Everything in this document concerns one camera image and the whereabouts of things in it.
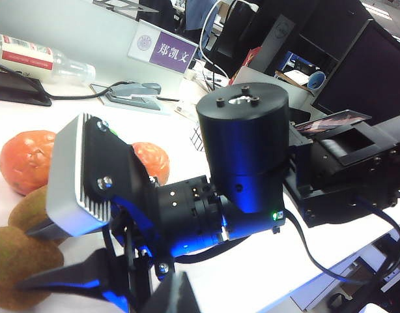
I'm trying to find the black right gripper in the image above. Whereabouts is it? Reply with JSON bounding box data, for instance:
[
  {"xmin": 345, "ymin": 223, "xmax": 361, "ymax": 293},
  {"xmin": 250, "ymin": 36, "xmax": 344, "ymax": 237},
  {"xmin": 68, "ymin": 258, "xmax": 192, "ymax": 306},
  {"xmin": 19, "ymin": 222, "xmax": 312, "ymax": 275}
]
[{"xmin": 110, "ymin": 175, "xmax": 227, "ymax": 281}]

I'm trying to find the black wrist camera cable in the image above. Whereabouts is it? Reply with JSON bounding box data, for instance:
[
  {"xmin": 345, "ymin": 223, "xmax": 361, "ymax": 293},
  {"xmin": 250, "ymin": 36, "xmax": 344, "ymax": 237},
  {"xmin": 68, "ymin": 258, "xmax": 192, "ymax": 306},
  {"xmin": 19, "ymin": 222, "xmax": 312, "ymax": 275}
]
[{"xmin": 172, "ymin": 208, "xmax": 367, "ymax": 288}]

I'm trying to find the frosted desk partition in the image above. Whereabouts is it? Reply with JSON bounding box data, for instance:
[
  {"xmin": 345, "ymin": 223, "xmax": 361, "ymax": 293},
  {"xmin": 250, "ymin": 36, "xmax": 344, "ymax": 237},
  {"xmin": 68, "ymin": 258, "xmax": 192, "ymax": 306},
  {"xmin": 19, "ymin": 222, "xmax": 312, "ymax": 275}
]
[{"xmin": 0, "ymin": 0, "xmax": 201, "ymax": 87}]

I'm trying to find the purple white name plate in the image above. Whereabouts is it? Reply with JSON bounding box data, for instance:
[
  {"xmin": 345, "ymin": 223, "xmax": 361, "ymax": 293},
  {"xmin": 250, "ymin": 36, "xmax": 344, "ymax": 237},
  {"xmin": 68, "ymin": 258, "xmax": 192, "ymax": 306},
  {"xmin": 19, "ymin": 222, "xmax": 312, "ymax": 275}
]
[{"xmin": 127, "ymin": 20, "xmax": 199, "ymax": 75}]

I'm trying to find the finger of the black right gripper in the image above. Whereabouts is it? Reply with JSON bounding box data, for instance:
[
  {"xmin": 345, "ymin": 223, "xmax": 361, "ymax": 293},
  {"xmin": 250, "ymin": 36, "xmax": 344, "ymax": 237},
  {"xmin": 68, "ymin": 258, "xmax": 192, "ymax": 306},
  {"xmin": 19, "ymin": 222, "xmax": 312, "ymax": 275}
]
[
  {"xmin": 16, "ymin": 248, "xmax": 136, "ymax": 312},
  {"xmin": 23, "ymin": 217, "xmax": 73, "ymax": 241}
]

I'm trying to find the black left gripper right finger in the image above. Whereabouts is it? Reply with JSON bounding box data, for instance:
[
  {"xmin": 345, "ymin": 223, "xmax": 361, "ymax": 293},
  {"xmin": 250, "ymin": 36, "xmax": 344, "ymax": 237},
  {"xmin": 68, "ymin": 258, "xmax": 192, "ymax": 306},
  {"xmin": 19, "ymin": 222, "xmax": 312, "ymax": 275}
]
[{"xmin": 180, "ymin": 272, "xmax": 201, "ymax": 313}]

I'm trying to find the brown fuzzy kiwi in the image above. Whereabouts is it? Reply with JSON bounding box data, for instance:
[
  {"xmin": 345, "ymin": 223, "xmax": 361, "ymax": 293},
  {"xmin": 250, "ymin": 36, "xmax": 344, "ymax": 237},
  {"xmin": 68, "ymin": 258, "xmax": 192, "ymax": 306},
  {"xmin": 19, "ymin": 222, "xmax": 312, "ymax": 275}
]
[
  {"xmin": 7, "ymin": 184, "xmax": 67, "ymax": 245},
  {"xmin": 0, "ymin": 226, "xmax": 64, "ymax": 311}
]

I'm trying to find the blue cup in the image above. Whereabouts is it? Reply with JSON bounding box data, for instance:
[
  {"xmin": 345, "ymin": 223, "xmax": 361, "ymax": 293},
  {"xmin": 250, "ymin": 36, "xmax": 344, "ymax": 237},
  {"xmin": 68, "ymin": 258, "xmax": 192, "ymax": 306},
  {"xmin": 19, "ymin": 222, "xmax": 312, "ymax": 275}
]
[{"xmin": 307, "ymin": 70, "xmax": 327, "ymax": 91}]

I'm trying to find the dark glossy tablet screen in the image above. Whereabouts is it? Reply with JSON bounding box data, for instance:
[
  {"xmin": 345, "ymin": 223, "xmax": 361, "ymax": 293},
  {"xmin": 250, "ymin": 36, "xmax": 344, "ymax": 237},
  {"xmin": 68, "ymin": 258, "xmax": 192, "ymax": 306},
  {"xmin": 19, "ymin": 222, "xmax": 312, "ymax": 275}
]
[{"xmin": 294, "ymin": 110, "xmax": 373, "ymax": 135}]

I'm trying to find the glossy plastic orange fruit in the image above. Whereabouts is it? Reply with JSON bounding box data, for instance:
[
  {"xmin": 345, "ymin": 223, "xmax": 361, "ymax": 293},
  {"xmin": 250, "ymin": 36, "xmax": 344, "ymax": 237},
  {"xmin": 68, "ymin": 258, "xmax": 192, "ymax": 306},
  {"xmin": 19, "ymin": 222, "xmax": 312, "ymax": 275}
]
[
  {"xmin": 131, "ymin": 142, "xmax": 171, "ymax": 186},
  {"xmin": 0, "ymin": 130, "xmax": 57, "ymax": 196}
]

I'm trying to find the red paper box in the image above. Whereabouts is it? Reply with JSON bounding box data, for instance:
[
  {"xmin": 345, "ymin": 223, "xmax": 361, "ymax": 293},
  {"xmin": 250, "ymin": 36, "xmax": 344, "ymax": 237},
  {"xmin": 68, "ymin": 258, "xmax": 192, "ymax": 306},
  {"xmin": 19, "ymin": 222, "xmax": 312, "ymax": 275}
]
[{"xmin": 228, "ymin": 46, "xmax": 263, "ymax": 86}]

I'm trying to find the grey desk divider panel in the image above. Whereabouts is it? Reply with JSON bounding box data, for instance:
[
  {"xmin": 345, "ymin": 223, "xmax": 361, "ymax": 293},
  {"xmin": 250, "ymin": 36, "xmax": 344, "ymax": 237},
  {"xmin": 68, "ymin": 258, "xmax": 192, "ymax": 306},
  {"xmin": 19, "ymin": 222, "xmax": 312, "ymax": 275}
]
[{"xmin": 234, "ymin": 65, "xmax": 315, "ymax": 98}]

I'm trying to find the black computer monitor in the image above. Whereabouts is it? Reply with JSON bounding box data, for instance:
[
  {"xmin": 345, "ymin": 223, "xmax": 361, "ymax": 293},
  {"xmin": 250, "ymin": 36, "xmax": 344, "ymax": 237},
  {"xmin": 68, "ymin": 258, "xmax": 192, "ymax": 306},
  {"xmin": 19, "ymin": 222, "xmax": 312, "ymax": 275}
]
[{"xmin": 312, "ymin": 19, "xmax": 400, "ymax": 128}]

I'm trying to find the silver mirror cube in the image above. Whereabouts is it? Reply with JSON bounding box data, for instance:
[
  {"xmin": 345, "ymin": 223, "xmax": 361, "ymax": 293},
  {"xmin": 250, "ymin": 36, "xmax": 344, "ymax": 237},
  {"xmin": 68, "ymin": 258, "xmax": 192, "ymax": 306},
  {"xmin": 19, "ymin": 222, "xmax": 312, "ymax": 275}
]
[{"xmin": 189, "ymin": 125, "xmax": 206, "ymax": 153}]

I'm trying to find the thick white cable loop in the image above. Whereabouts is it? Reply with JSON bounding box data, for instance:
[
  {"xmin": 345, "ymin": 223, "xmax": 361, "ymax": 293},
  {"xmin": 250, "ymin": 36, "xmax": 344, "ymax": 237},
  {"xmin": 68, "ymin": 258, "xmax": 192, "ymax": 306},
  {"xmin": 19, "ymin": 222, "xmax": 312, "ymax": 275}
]
[{"xmin": 199, "ymin": 0, "xmax": 227, "ymax": 79}]

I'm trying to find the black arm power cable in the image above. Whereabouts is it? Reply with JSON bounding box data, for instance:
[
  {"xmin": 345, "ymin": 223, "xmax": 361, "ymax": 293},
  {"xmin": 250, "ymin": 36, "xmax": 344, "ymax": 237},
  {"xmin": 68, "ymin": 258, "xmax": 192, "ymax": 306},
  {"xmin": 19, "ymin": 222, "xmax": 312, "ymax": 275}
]
[{"xmin": 354, "ymin": 195, "xmax": 400, "ymax": 313}]

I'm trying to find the grey stapler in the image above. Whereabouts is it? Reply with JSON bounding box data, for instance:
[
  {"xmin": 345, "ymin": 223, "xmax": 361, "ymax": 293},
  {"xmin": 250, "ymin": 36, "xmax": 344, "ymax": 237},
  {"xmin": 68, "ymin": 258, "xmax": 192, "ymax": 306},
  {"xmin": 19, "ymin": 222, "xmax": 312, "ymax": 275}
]
[{"xmin": 104, "ymin": 81, "xmax": 164, "ymax": 112}]

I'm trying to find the silver Dell monitor stand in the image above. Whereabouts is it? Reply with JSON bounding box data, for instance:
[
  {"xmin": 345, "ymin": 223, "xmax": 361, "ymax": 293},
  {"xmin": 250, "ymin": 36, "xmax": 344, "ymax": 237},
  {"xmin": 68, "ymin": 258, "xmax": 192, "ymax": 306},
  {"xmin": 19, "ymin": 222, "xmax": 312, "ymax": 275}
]
[{"xmin": 263, "ymin": 12, "xmax": 297, "ymax": 78}]

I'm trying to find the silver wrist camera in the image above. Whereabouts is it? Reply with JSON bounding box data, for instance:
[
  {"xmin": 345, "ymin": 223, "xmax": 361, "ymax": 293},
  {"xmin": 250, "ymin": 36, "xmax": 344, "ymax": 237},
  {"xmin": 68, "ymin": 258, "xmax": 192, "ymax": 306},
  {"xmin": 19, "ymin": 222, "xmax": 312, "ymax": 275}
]
[{"xmin": 45, "ymin": 113, "xmax": 113, "ymax": 237}]

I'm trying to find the clear bottle with red label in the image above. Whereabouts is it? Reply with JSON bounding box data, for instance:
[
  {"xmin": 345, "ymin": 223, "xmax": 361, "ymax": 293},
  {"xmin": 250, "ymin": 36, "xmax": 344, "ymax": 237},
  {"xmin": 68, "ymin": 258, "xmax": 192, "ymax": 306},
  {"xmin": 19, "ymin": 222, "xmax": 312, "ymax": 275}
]
[{"xmin": 0, "ymin": 32, "xmax": 96, "ymax": 87}]

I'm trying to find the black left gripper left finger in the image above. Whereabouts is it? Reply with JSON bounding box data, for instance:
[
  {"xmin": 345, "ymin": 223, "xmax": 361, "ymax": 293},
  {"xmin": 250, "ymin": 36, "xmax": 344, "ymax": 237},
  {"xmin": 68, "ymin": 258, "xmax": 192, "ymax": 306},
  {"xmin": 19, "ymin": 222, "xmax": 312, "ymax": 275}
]
[{"xmin": 139, "ymin": 272, "xmax": 181, "ymax": 313}]

